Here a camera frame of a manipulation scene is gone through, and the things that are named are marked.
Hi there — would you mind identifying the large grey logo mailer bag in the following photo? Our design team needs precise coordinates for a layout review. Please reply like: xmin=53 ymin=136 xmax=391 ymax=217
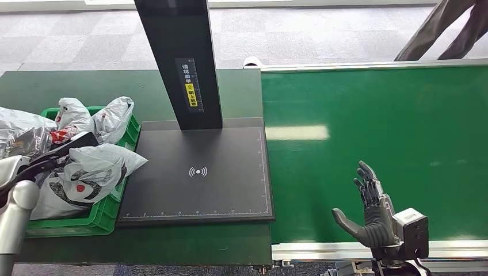
xmin=29 ymin=143 xmax=148 ymax=221

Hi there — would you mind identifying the small grey mailer bag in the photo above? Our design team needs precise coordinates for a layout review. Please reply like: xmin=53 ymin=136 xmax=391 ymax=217
xmin=92 ymin=95 xmax=135 ymax=145

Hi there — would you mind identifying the black yellow ruler label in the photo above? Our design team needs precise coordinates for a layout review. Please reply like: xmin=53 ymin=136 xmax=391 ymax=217
xmin=174 ymin=57 xmax=204 ymax=113

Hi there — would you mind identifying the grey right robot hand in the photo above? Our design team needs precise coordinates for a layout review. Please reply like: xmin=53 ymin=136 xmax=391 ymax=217
xmin=330 ymin=160 xmax=401 ymax=249

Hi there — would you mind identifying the black scanner platform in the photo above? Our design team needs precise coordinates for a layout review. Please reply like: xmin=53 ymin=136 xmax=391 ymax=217
xmin=116 ymin=117 xmax=276 ymax=228

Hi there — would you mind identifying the green plastic crate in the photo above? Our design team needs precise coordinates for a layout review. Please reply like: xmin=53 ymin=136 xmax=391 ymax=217
xmin=25 ymin=106 xmax=142 ymax=239

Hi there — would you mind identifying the white conveyor roller end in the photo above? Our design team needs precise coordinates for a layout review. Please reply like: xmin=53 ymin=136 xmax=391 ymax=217
xmin=243 ymin=56 xmax=264 ymax=70

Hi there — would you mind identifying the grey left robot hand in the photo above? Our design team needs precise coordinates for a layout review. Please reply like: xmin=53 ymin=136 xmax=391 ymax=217
xmin=7 ymin=127 xmax=54 ymax=159

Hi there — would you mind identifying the black scanner column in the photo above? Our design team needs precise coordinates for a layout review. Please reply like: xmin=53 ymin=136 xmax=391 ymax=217
xmin=133 ymin=0 xmax=223 ymax=131

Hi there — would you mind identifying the green conveyor belt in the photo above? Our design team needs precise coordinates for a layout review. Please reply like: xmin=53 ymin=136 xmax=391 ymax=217
xmin=261 ymin=66 xmax=488 ymax=244

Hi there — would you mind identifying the person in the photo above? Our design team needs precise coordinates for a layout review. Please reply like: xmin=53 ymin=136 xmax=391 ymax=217
xmin=394 ymin=0 xmax=488 ymax=62

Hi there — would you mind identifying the grey red-print mailer bag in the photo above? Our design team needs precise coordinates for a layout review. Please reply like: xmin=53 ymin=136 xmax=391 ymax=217
xmin=0 ymin=97 xmax=96 ymax=161

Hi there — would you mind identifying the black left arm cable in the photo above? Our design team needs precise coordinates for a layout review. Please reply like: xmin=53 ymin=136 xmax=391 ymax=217
xmin=0 ymin=159 xmax=64 ymax=201

